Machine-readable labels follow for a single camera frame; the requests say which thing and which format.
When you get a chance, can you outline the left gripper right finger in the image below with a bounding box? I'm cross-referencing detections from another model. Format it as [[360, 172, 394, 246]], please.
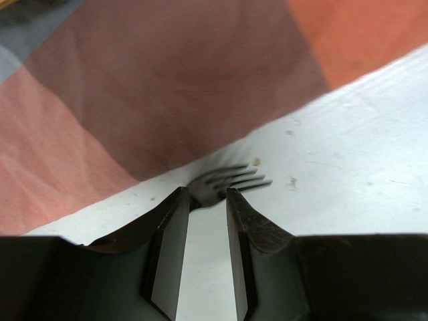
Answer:
[[227, 189, 301, 320]]

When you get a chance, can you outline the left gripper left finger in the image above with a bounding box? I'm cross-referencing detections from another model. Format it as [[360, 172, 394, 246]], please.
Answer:
[[87, 187, 190, 320]]

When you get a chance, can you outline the black fork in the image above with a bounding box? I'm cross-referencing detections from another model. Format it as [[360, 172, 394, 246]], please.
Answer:
[[187, 164, 272, 212]]

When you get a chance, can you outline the checkered cloth placemat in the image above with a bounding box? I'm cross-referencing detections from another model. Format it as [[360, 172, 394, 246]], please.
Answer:
[[1, 1, 427, 235]]

